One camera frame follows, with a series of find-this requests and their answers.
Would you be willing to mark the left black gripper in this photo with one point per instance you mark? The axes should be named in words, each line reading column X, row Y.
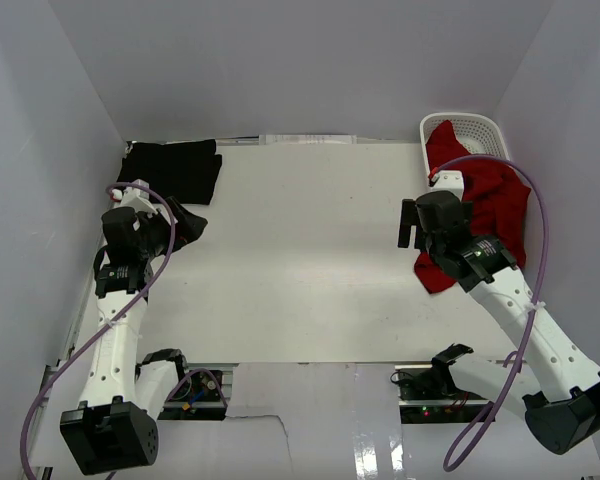
column 189, row 226

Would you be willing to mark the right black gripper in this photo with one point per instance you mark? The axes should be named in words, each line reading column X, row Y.
column 409, row 218

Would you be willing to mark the red t shirt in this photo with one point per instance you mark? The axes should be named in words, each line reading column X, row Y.
column 498, row 196

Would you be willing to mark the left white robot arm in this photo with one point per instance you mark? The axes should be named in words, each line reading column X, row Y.
column 114, row 426

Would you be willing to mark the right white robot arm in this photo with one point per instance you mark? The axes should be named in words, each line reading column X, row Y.
column 560, row 400

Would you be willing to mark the folded black t shirt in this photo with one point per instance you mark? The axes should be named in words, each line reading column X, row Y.
column 187, row 171

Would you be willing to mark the white plastic basket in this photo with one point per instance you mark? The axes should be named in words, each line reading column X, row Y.
column 477, row 133

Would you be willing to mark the white papers at back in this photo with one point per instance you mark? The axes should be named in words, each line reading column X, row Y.
column 308, row 139

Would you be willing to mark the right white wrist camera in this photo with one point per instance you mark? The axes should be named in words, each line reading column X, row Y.
column 447, row 180

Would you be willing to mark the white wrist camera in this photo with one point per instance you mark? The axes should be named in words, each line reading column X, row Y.
column 136, row 198
column 447, row 180

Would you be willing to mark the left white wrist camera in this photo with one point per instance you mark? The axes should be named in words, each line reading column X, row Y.
column 136, row 198

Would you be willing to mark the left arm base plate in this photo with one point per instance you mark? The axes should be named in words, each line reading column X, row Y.
column 198, row 400

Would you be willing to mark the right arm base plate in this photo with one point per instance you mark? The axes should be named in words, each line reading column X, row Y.
column 423, row 403

